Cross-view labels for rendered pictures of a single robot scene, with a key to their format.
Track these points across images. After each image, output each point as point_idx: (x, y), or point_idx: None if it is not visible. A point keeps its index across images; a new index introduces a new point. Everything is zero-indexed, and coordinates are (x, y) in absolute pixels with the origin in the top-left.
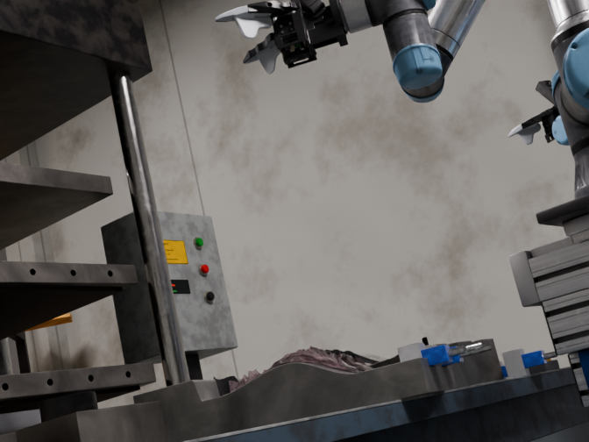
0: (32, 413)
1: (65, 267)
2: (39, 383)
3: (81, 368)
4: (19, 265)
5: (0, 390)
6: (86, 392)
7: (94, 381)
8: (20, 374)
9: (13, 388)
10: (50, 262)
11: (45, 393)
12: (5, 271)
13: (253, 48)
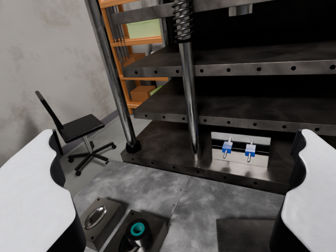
0: (265, 138)
1: (326, 63)
2: (276, 126)
3: (311, 123)
4: (283, 64)
5: (251, 125)
6: (131, 240)
7: (318, 131)
8: (265, 121)
9: (259, 125)
10: (312, 60)
11: (278, 130)
12: (271, 68)
13: (304, 143)
